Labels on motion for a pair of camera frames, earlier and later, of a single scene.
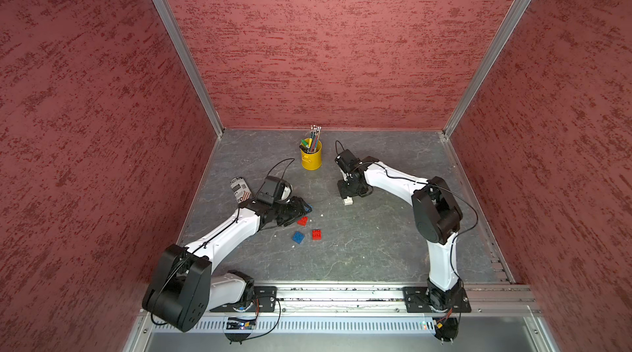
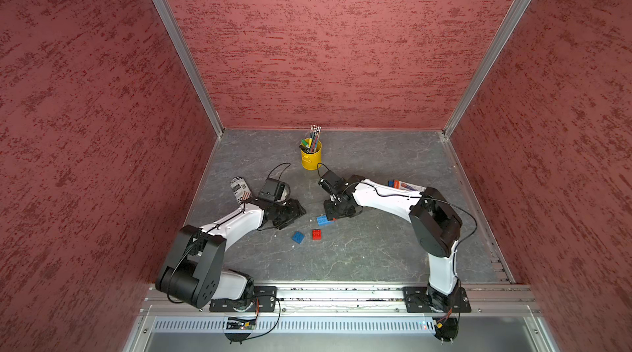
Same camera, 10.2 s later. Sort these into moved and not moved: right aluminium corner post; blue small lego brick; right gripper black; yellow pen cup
Moved: right gripper black
Not moved: blue small lego brick; right aluminium corner post; yellow pen cup
